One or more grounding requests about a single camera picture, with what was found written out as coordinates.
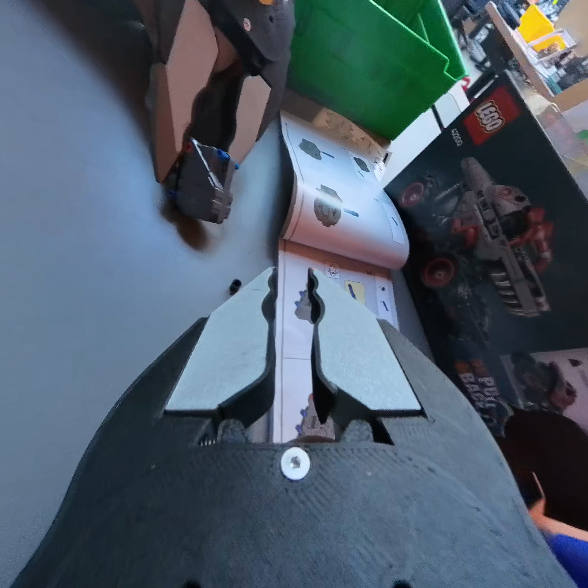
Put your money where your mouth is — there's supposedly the green plastic bin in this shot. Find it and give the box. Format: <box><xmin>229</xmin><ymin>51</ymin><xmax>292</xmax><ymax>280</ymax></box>
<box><xmin>288</xmin><ymin>0</ymin><xmax>470</xmax><ymax>141</ymax></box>

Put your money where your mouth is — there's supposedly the wooden puzzle board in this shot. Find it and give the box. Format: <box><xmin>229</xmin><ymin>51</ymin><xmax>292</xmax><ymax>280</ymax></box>
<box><xmin>316</xmin><ymin>107</ymin><xmax>392</xmax><ymax>155</ymax></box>

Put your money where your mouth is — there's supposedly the yellow plastic bin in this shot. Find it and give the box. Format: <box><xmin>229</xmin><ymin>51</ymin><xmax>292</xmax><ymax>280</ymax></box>
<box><xmin>518</xmin><ymin>4</ymin><xmax>567</xmax><ymax>52</ymax></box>

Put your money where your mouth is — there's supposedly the blue cloth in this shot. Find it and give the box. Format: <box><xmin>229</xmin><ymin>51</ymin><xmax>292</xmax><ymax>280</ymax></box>
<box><xmin>546</xmin><ymin>532</ymin><xmax>588</xmax><ymax>588</ymax></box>

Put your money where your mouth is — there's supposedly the lego instruction booklet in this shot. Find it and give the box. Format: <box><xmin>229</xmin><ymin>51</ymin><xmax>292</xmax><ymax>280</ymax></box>
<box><xmin>271</xmin><ymin>110</ymin><xmax>411</xmax><ymax>444</ymax></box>

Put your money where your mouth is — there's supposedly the grey lego motor block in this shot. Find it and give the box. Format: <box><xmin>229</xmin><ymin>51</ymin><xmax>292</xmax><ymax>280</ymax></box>
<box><xmin>167</xmin><ymin>138</ymin><xmax>240</xmax><ymax>226</ymax></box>

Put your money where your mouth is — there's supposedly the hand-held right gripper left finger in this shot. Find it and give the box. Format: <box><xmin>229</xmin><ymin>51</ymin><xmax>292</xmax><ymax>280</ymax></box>
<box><xmin>164</xmin><ymin>267</ymin><xmax>277</xmax><ymax>429</ymax></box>

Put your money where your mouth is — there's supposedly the black lego set box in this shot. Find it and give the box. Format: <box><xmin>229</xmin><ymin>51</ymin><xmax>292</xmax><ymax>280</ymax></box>
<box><xmin>383</xmin><ymin>71</ymin><xmax>588</xmax><ymax>443</ymax></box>

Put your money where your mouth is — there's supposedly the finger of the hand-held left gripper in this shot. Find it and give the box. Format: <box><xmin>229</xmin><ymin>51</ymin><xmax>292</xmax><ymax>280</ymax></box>
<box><xmin>226</xmin><ymin>73</ymin><xmax>273</xmax><ymax>162</ymax></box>
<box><xmin>149</xmin><ymin>0</ymin><xmax>219</xmax><ymax>184</ymax></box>

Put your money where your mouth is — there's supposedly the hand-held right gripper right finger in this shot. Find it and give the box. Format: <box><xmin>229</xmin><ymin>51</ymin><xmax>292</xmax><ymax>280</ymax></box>
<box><xmin>306</xmin><ymin>269</ymin><xmax>423</xmax><ymax>425</ymax></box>

